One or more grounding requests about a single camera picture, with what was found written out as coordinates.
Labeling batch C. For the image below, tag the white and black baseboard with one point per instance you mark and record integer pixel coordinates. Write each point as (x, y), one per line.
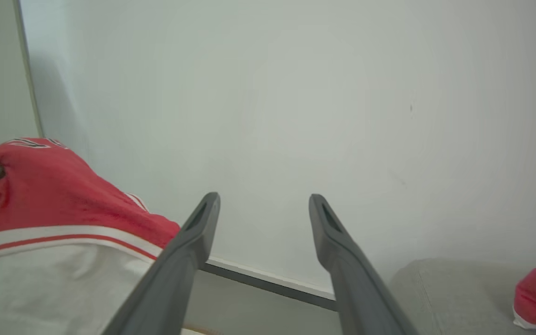
(268, 283)

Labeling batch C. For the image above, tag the cream plastic laundry basket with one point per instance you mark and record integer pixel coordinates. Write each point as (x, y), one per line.
(200, 331)

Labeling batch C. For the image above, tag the grey fabric sofa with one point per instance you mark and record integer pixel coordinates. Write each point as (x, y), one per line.
(458, 298)

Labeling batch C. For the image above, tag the red and white jersey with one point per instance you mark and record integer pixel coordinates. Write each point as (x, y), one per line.
(54, 195)

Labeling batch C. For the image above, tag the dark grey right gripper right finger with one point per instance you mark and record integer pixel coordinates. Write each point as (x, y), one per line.
(356, 284)

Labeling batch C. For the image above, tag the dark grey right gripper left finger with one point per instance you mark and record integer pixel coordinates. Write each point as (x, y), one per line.
(179, 270)

